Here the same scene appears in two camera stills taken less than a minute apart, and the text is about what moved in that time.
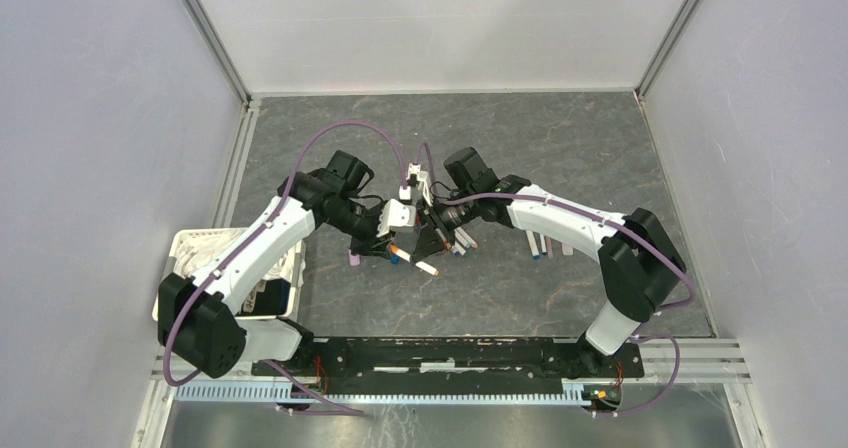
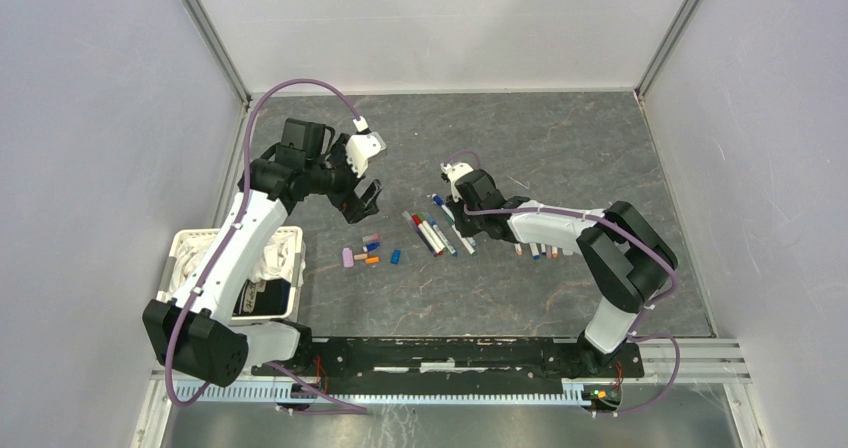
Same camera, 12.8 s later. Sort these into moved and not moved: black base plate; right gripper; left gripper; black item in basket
Moved: left gripper; right gripper
Not moved: black item in basket; black base plate
